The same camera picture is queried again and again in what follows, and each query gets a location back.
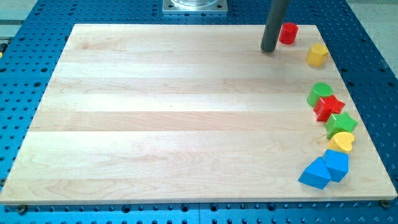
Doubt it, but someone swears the blue perforated metal plate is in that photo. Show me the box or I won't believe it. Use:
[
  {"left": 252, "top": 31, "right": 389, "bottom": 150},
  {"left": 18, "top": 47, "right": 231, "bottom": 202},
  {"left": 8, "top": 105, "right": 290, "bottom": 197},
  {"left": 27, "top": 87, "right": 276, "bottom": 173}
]
[{"left": 1, "top": 1, "right": 397, "bottom": 223}]

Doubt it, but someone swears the blue triangle block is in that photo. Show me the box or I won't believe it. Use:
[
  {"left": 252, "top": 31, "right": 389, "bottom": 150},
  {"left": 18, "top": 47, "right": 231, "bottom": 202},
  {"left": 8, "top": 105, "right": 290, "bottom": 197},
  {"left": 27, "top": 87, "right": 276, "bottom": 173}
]
[{"left": 298, "top": 157, "right": 331, "bottom": 189}]

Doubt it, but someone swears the green cylinder block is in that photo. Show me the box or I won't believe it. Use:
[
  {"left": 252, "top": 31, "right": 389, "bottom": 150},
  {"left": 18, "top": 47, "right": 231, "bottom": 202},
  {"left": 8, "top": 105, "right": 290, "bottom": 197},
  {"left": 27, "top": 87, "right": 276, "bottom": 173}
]
[{"left": 307, "top": 82, "right": 333, "bottom": 107}]

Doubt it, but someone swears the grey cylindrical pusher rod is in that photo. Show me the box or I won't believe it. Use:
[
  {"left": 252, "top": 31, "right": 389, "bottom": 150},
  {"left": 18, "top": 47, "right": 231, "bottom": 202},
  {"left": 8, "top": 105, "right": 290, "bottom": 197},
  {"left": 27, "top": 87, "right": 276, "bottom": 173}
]
[{"left": 261, "top": 0, "right": 290, "bottom": 52}]

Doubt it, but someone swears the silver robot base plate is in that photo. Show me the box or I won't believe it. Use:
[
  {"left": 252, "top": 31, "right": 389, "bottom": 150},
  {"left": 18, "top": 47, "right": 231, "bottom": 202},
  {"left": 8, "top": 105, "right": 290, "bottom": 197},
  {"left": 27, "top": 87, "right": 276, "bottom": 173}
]
[{"left": 162, "top": 0, "right": 228, "bottom": 14}]

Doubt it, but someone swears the red cylinder block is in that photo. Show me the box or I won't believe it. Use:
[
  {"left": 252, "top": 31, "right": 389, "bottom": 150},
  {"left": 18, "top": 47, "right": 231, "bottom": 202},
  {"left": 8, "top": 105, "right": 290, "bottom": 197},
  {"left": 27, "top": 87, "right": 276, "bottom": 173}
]
[{"left": 279, "top": 22, "right": 299, "bottom": 45}]

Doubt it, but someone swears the blue cube block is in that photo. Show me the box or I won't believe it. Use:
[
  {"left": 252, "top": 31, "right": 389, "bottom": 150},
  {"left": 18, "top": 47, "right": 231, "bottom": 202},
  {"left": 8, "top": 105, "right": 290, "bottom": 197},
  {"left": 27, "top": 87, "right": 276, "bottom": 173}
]
[{"left": 323, "top": 149, "right": 349, "bottom": 182}]

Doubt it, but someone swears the yellow hexagon block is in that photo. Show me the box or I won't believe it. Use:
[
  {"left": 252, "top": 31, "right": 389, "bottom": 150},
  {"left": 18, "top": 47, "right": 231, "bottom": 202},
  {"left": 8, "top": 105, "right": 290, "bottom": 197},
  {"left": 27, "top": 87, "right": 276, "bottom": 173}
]
[{"left": 306, "top": 44, "right": 329, "bottom": 67}]

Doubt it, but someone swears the red star block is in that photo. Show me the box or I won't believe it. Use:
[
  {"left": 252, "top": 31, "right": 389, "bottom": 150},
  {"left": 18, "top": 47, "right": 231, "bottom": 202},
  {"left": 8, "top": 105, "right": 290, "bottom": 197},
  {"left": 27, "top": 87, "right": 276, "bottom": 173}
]
[{"left": 313, "top": 95, "right": 345, "bottom": 122}]

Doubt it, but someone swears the green star block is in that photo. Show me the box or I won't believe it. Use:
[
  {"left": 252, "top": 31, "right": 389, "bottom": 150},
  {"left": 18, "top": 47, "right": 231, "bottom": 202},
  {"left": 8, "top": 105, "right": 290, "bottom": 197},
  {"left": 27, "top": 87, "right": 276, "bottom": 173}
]
[{"left": 325, "top": 112, "right": 359, "bottom": 139}]

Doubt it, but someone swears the light wooden board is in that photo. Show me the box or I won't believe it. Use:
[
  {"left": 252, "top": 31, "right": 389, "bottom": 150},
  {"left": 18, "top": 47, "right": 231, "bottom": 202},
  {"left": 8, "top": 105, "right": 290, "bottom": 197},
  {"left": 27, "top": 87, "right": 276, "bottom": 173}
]
[{"left": 1, "top": 24, "right": 397, "bottom": 205}]

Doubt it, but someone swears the yellow heart block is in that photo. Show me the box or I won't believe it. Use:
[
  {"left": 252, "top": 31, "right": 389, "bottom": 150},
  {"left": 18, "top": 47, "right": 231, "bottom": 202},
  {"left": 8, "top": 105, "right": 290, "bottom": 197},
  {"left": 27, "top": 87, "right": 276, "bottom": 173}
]
[{"left": 327, "top": 132, "right": 355, "bottom": 154}]

